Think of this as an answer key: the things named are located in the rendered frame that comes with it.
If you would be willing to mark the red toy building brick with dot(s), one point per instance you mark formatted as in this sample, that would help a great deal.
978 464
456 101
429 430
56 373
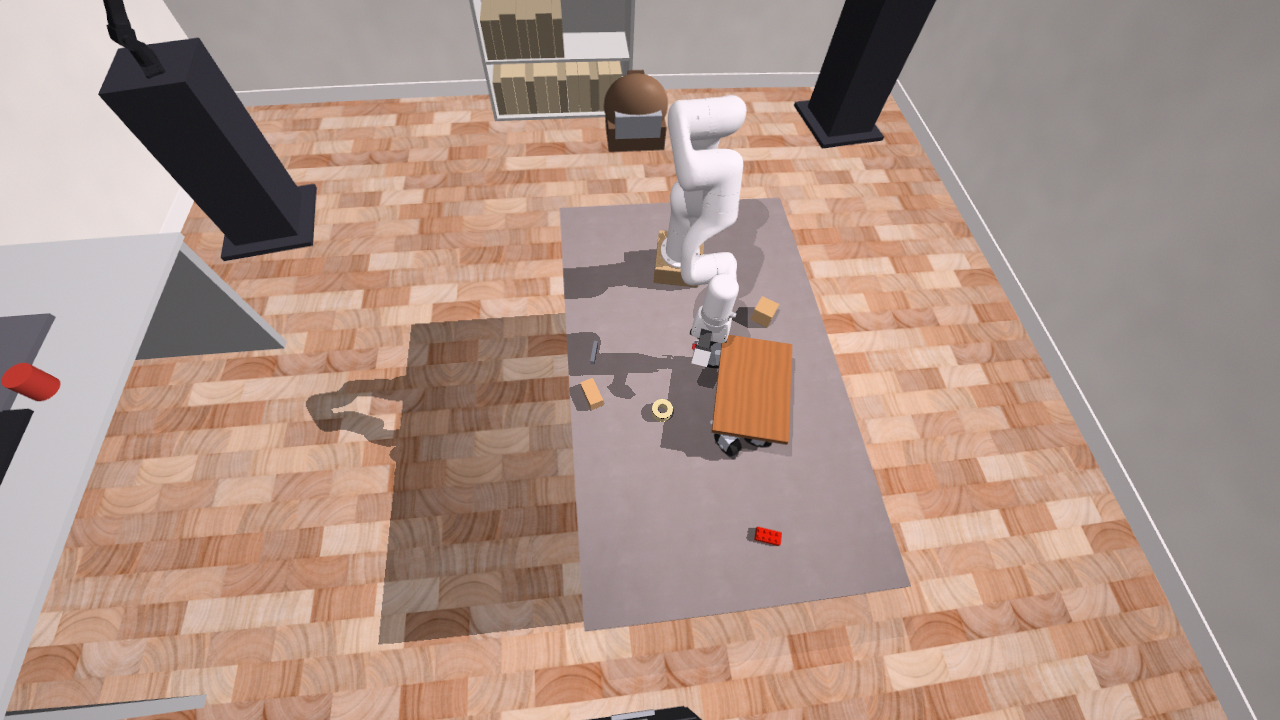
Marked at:
768 536

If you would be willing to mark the beige roll of masking tape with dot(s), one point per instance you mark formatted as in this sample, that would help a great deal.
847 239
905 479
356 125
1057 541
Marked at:
662 403

